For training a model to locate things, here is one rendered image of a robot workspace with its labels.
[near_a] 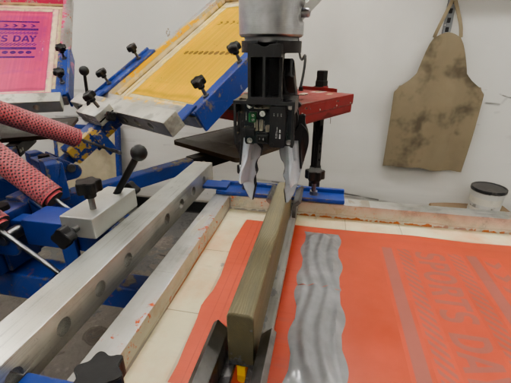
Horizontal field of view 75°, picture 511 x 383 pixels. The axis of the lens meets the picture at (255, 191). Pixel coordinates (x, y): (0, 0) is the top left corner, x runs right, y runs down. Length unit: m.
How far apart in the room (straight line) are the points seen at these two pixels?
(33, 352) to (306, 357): 0.30
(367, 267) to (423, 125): 1.96
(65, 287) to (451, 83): 2.36
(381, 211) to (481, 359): 0.36
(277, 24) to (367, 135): 2.17
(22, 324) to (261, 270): 0.27
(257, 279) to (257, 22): 0.29
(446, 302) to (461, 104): 2.05
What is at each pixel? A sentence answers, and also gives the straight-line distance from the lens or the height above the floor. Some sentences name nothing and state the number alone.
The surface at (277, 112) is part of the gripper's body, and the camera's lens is 0.39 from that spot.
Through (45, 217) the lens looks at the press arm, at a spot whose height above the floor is 1.04.
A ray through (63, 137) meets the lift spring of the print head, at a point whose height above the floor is 1.10.
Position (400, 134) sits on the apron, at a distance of 2.49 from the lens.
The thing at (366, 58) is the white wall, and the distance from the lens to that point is 2.46.
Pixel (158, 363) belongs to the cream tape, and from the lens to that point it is 0.48.
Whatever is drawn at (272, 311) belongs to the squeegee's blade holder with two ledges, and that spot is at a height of 1.00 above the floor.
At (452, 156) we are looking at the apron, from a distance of 2.64.
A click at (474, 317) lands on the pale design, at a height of 0.96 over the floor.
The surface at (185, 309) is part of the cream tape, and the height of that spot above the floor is 0.96.
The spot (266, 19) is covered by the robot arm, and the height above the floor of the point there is 1.34.
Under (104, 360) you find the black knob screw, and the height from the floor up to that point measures 1.06.
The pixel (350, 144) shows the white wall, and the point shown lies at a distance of 2.54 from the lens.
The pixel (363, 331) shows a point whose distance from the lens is 0.52.
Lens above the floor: 1.31
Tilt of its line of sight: 23 degrees down
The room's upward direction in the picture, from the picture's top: straight up
